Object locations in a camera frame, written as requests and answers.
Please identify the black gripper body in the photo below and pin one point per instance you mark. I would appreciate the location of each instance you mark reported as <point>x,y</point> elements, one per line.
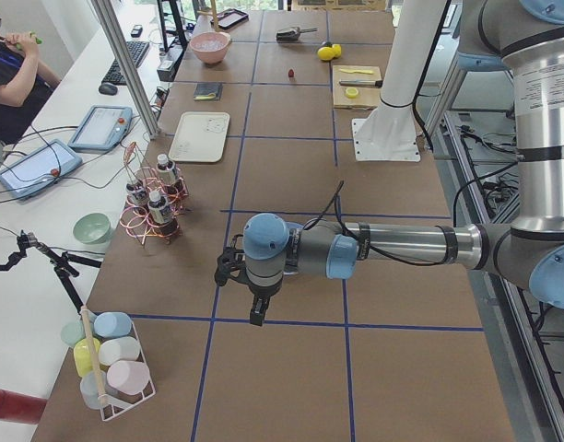
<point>263,294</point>

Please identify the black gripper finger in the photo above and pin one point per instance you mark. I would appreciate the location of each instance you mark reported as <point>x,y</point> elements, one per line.
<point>262,306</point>
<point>255,311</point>

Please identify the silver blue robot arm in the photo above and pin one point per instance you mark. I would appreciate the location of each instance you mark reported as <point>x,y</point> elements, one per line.
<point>526,37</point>

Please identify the tea bottle white cap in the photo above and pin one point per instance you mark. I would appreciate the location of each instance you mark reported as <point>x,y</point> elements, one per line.
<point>169,175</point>

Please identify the cream bear tray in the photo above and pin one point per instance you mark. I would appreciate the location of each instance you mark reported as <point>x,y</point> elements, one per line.
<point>200,137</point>

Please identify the light blue cup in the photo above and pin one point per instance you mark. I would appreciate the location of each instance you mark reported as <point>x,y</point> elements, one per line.
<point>110,325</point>

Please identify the white cup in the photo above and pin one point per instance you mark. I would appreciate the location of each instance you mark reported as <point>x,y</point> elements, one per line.
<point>123,348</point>

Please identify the pink cup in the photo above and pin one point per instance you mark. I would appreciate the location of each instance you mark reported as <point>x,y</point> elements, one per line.
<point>128,377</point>

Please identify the green bowl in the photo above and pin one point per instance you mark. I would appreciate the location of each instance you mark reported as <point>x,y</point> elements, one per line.
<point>94,228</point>

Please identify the grey folded cloth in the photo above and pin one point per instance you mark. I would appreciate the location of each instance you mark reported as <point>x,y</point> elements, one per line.
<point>208,91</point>

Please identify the pale green cup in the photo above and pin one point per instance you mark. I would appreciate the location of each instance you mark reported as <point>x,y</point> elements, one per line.
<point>72,333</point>

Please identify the yellow cup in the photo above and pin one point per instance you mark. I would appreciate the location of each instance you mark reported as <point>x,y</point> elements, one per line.
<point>82,358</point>

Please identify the grey blue cup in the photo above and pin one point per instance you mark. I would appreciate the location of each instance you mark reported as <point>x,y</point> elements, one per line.
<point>89,391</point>

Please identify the blue teach pendant tablet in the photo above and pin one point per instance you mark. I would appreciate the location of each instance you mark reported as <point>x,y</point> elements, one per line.
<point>102,128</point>

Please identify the wooden cutting board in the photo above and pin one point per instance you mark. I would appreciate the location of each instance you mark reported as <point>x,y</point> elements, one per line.
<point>368,97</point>

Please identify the lemon half slice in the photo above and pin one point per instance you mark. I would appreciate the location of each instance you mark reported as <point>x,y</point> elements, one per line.
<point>351,92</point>

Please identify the black computer mouse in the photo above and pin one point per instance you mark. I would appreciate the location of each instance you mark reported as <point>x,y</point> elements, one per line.
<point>108,89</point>

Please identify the pink bowl with ice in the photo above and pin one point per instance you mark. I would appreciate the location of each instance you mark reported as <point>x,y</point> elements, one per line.
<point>210,47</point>

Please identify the steel cylinder tool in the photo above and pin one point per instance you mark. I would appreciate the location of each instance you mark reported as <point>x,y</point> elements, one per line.
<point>361,83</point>

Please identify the yellow lemon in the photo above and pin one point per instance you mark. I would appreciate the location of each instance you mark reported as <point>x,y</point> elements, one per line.
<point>337,49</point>
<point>326,53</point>

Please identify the yellow plastic knife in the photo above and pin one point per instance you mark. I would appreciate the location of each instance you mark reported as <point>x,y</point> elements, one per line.
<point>356,71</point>

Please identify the metal scoop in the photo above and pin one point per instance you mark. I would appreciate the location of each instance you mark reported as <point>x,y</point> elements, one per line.
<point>292,34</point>

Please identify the red cylinder object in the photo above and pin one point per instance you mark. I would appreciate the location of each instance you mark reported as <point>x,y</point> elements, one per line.
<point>20,408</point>

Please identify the seated person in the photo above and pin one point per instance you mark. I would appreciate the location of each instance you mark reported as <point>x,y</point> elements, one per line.
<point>26,83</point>

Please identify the copper wire bottle rack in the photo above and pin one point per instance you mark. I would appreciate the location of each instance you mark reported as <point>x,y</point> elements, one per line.
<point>141,227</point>

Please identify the white wire cup basket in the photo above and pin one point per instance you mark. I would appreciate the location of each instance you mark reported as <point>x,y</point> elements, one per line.
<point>113,402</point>

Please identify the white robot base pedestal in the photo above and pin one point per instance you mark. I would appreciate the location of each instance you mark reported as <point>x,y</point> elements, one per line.
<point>389,133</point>

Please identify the aluminium frame post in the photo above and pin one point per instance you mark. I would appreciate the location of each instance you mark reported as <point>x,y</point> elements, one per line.
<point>113,31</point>

